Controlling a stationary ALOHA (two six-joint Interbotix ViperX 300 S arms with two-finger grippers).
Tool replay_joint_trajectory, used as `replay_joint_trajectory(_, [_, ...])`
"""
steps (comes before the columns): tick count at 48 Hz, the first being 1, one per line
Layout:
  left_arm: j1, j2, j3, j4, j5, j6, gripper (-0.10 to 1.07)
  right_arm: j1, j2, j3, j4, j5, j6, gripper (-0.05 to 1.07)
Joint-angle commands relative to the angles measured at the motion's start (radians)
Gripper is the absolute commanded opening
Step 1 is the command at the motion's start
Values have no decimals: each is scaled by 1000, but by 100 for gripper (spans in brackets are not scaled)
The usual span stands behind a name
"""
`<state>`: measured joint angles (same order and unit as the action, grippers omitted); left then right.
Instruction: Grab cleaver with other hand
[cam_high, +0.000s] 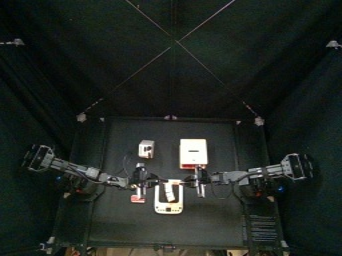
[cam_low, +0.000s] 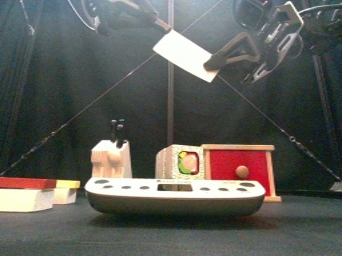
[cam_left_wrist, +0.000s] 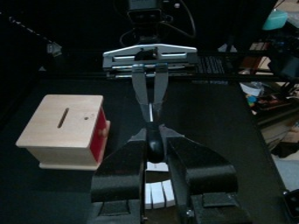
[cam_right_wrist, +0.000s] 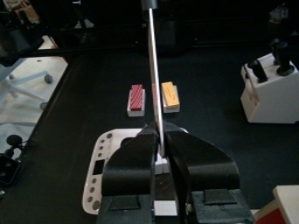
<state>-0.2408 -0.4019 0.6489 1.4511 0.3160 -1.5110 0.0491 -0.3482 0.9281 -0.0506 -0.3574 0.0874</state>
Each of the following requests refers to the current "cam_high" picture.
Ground white toy cleaver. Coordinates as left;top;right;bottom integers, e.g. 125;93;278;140
156;179;184;203

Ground cream box with red stripe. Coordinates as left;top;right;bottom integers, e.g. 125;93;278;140
177;138;209;170

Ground printed label sticker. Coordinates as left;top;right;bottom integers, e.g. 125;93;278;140
247;214;279;244

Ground white toy tray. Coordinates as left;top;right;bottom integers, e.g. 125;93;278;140
153;179;185;215

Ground thin diagonal cord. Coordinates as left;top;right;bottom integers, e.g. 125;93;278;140
82;0;236;114
123;0;260;118

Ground white toy knife block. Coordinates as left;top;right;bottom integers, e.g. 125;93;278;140
136;139;156;160

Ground black cable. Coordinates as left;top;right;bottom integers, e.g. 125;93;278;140
120;152;135;176
208;184;235;201

